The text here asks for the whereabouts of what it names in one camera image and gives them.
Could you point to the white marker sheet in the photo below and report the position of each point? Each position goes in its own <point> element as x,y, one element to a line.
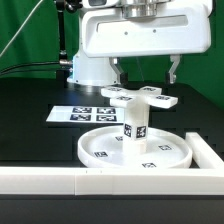
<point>85,114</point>

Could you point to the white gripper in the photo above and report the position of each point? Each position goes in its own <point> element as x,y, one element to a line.
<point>177,28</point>

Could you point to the grey diagonal rod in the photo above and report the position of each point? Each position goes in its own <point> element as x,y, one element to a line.
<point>21,27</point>

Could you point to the white cross-shaped table base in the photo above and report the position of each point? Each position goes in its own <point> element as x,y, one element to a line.
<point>148,95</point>

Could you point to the white round table top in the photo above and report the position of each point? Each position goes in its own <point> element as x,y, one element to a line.
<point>108,147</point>

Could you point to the white L-shaped border fence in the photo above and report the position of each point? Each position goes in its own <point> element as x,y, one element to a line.
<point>207,178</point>

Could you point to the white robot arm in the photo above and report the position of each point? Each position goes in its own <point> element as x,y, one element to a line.
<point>96,71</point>

